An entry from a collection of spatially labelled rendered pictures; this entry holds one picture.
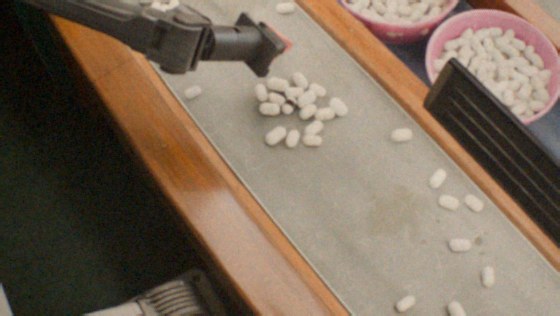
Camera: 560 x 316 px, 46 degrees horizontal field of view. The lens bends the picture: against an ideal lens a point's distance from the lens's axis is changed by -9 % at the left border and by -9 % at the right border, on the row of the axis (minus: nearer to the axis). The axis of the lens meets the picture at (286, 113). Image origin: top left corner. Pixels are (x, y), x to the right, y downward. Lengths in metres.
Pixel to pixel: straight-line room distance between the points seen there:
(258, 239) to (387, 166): 0.25
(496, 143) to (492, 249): 0.35
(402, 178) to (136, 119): 0.47
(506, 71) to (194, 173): 0.59
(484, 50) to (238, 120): 0.48
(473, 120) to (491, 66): 0.50
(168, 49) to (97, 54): 0.35
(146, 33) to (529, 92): 0.70
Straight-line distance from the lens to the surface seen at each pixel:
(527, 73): 1.35
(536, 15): 1.42
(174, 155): 1.21
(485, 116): 0.84
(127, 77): 1.33
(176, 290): 1.08
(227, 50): 1.11
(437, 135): 1.21
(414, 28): 1.37
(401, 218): 1.16
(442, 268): 1.13
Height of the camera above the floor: 1.78
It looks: 56 degrees down
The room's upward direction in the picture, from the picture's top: 7 degrees counter-clockwise
